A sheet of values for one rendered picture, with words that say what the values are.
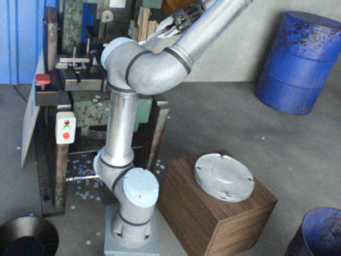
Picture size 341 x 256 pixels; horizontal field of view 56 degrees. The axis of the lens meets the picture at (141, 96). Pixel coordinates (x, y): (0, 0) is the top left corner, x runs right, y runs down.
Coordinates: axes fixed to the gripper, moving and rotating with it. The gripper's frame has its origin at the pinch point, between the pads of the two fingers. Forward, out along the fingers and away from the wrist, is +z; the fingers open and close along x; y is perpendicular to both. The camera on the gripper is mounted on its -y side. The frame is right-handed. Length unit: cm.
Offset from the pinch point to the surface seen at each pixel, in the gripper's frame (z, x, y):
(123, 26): 20.7, -10.0, -20.9
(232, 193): 13, 80, -4
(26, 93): 157, -10, -83
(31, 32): 127, -48, -98
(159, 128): 34, 42, -19
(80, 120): 56, 15, 1
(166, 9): 9, -5, -54
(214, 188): 19, 74, -3
